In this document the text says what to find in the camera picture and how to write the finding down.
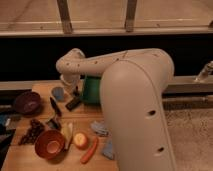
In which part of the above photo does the dark rectangular block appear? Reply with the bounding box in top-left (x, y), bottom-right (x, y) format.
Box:
top-left (65, 97), bottom-right (81, 111)

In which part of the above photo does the grey folded cloth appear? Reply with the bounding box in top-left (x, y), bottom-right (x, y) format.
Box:
top-left (90, 121), bottom-right (109, 136)

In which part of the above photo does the green plastic tray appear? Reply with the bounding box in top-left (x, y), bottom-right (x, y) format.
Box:
top-left (81, 76), bottom-right (100, 105)

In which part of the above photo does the blue sponge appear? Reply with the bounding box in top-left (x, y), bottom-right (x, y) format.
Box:
top-left (101, 139), bottom-right (115, 160)

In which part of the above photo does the orange bowl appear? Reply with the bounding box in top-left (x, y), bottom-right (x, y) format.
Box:
top-left (34, 130), bottom-right (65, 160)

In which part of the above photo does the red yellow apple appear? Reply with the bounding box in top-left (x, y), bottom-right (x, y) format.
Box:
top-left (73, 132), bottom-right (89, 150)

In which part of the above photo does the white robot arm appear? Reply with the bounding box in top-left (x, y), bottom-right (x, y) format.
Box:
top-left (56, 48), bottom-right (176, 171)

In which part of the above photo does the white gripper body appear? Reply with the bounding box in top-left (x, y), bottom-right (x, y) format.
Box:
top-left (60, 75), bottom-right (80, 94)

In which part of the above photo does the purple bowl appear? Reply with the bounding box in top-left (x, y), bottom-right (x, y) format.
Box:
top-left (13, 91), bottom-right (41, 115)

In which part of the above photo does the orange carrot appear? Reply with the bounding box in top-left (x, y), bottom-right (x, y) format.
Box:
top-left (80, 137), bottom-right (99, 164)

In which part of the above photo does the bunch of dark grapes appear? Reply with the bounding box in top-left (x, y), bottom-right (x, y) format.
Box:
top-left (18, 119), bottom-right (45, 145)

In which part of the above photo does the dark small scoop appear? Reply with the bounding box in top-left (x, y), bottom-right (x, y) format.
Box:
top-left (46, 118), bottom-right (61, 130)

